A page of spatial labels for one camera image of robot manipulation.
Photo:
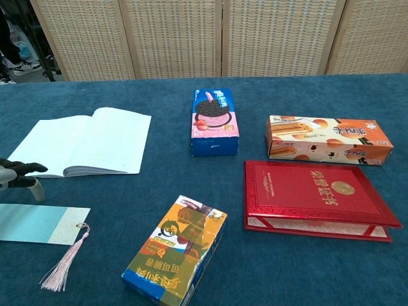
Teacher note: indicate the blue pink cookie box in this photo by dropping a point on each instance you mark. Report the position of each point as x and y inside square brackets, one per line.
[213, 127]

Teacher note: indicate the blue velvet tablecloth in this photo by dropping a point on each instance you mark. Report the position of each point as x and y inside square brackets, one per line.
[127, 191]

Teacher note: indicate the red certificate folder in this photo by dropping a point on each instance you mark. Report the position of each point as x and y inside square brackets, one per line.
[303, 191]

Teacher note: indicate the orange wafer snack box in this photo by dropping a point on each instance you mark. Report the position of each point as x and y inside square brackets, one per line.
[318, 140]

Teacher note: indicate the person in black trousers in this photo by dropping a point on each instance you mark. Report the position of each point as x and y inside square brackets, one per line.
[11, 44]

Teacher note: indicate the teal cream bookmark pink tassel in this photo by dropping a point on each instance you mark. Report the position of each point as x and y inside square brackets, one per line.
[32, 223]

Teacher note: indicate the yellow green cocoa snack box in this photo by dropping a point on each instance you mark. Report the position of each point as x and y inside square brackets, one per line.
[178, 248]

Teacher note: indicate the woven wooden folding screen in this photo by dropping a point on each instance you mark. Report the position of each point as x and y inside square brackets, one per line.
[172, 38]

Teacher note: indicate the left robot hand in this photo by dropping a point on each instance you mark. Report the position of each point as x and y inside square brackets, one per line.
[19, 167]

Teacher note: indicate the black tripod stand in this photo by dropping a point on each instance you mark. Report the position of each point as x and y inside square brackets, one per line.
[48, 68]

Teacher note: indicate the open lined notebook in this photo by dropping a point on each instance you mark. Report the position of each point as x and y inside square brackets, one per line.
[105, 143]

